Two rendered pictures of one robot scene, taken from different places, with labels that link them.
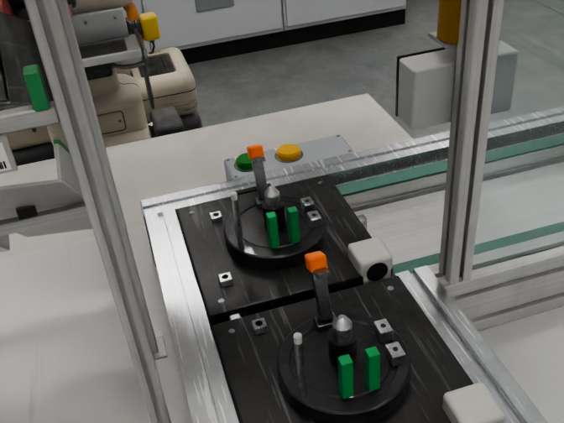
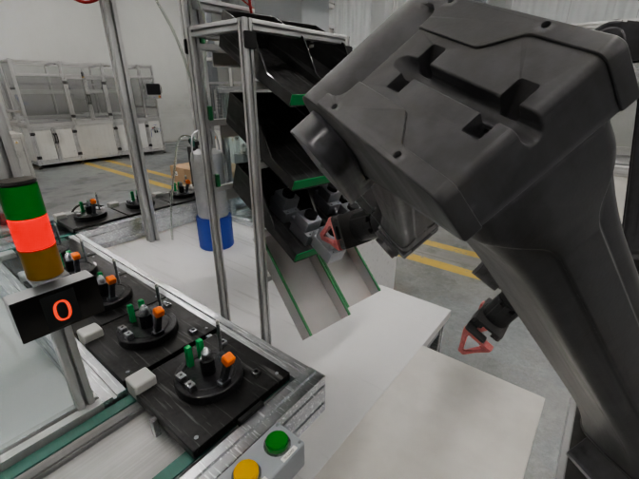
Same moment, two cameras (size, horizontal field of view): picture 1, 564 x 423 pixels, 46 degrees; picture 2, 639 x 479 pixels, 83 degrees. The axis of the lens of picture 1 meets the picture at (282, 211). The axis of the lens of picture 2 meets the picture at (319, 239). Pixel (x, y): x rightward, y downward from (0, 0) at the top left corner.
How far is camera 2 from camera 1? 1.35 m
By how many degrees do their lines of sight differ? 112
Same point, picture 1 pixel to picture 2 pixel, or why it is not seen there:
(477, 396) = (87, 331)
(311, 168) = (215, 465)
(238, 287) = (214, 344)
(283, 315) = (184, 340)
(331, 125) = not seen: outside the picture
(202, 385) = (210, 317)
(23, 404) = not seen: hidden behind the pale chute
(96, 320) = (308, 361)
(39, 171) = (507, 439)
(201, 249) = (250, 354)
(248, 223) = not seen: hidden behind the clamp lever
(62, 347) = (310, 345)
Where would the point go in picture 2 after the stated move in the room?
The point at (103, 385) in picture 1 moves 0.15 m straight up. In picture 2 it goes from (275, 341) to (272, 297)
